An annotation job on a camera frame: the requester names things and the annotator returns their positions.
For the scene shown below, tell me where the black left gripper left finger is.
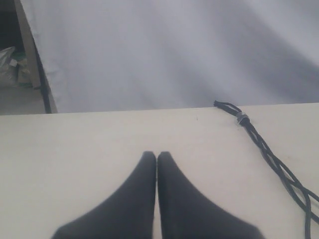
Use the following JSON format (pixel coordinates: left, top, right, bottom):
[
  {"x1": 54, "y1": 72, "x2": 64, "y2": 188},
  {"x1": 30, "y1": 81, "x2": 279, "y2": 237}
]
[{"x1": 53, "y1": 151, "x2": 157, "y2": 239}]

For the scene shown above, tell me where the crumpled plastic bag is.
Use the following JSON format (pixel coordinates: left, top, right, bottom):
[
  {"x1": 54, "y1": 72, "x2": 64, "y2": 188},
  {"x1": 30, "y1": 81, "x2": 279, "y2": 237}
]
[{"x1": 0, "y1": 47, "x2": 33, "y2": 88}]

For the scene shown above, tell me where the grey cable clamp bracket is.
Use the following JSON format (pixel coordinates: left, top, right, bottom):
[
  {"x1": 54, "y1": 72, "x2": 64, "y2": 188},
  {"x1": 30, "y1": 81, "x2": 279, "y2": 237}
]
[{"x1": 236, "y1": 112, "x2": 250, "y2": 126}]

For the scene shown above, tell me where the black stand pole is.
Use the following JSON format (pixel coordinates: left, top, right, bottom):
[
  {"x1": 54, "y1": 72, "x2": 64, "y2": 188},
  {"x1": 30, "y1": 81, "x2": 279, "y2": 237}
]
[{"x1": 32, "y1": 44, "x2": 52, "y2": 114}]

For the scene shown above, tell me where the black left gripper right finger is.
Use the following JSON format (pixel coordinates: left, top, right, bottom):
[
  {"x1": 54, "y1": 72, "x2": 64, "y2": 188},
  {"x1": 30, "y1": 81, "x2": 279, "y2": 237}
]
[{"x1": 157, "y1": 151, "x2": 264, "y2": 239}]

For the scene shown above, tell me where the grey backdrop cloth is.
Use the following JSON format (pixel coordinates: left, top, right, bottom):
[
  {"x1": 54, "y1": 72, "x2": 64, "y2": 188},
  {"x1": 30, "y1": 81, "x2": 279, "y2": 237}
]
[{"x1": 22, "y1": 0, "x2": 319, "y2": 113}]

